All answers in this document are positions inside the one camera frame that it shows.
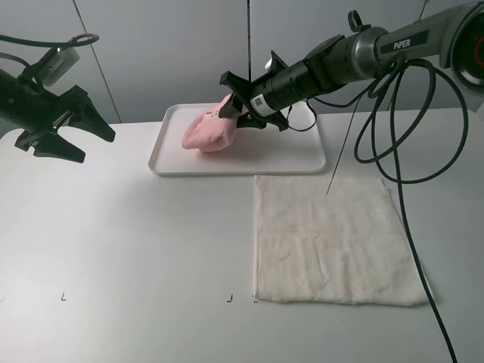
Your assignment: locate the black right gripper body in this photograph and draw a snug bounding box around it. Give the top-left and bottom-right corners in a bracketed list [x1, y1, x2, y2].
[220, 52, 325, 132]

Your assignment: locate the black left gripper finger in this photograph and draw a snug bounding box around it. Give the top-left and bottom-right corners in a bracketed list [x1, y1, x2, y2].
[33, 134, 85, 163]
[71, 100, 116, 142]

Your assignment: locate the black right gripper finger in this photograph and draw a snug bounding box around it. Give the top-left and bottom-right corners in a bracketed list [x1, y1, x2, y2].
[237, 115, 266, 129]
[219, 95, 242, 118]

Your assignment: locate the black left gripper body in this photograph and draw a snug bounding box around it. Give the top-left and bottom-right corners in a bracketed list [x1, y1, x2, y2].
[1, 71, 88, 151]

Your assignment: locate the pink towel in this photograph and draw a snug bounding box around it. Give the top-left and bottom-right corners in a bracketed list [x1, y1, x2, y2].
[181, 95, 240, 153]

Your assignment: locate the cream white towel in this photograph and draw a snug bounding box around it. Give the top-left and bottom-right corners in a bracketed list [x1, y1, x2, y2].
[253, 175, 427, 306]

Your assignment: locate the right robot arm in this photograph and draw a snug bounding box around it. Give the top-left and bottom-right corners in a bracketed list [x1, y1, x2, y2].
[219, 2, 483, 131]

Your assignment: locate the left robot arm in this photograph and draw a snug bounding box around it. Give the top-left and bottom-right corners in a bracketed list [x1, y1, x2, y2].
[1, 71, 116, 163]

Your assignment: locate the white rectangular plastic tray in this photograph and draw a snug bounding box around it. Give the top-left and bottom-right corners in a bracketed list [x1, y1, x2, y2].
[148, 102, 326, 176]

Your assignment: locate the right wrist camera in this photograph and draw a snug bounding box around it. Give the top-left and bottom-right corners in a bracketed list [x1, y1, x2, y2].
[265, 57, 278, 73]

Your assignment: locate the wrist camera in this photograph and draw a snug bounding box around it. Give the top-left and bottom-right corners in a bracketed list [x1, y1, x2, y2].
[265, 57, 278, 73]
[37, 48, 80, 87]

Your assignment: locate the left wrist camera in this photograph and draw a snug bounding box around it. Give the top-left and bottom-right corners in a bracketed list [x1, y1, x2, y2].
[37, 48, 80, 87]

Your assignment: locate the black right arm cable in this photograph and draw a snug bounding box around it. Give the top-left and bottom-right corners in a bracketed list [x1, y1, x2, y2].
[287, 11, 470, 363]

